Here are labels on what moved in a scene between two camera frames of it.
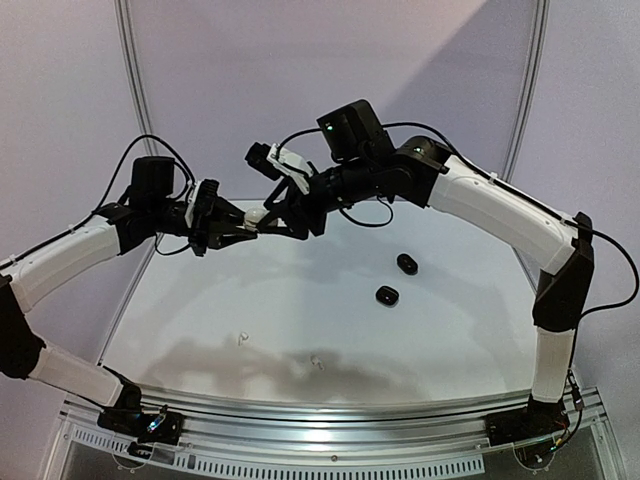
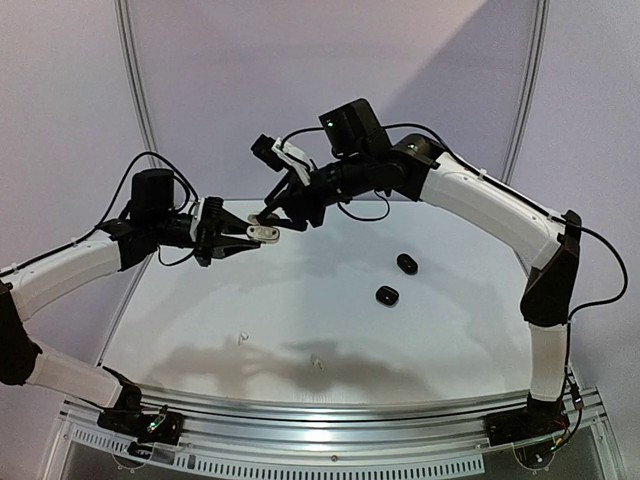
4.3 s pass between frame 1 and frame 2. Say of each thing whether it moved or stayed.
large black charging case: stayed
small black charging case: stayed
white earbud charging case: moved
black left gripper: moved
